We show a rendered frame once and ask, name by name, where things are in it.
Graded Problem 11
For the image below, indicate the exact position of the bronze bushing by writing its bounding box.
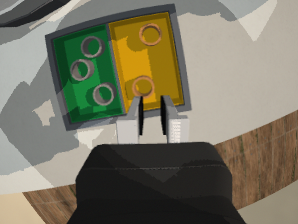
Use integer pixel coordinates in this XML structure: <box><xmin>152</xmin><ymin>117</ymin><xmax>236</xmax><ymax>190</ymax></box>
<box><xmin>132</xmin><ymin>75</ymin><xmax>155</xmax><ymax>99</ymax></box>
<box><xmin>139</xmin><ymin>23</ymin><xmax>162</xmax><ymax>46</ymax></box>

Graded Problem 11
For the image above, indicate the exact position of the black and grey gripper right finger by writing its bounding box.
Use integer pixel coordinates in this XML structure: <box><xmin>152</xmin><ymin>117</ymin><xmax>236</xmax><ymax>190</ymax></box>
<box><xmin>160</xmin><ymin>95</ymin><xmax>189</xmax><ymax>143</ymax></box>

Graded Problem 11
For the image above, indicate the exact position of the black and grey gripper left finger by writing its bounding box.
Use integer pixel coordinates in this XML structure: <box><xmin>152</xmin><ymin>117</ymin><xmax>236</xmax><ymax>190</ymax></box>
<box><xmin>116</xmin><ymin>96</ymin><xmax>144</xmax><ymax>144</ymax></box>

